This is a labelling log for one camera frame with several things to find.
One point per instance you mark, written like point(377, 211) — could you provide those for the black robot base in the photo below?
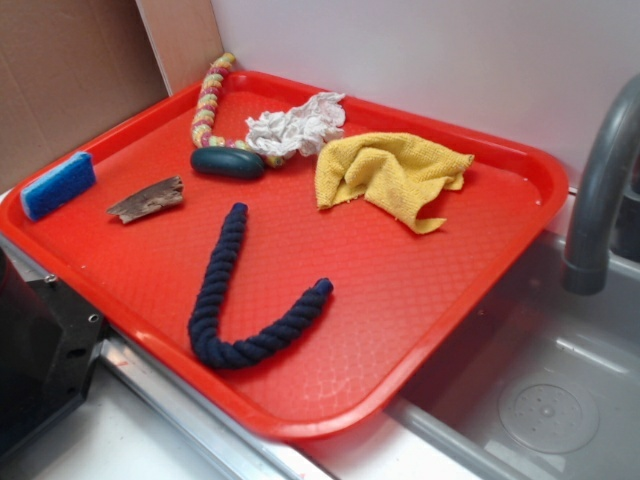
point(50, 339)

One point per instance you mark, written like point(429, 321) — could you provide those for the red plastic tray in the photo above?
point(397, 295)

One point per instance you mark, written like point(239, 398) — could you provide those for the yellow microfibre cloth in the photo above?
point(399, 173)

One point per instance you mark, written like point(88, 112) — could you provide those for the crumpled white paper towel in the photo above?
point(304, 129)

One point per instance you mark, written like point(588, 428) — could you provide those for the dark teal oval soap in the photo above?
point(227, 161)

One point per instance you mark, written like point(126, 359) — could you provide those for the brown wood piece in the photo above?
point(155, 198)

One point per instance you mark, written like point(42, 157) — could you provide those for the blue sponge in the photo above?
point(58, 186)

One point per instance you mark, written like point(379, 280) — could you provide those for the grey plastic sink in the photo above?
point(536, 383)

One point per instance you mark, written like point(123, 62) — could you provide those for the grey faucet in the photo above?
point(605, 215)

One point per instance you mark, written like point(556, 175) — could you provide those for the brown cardboard panel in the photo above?
point(71, 70)

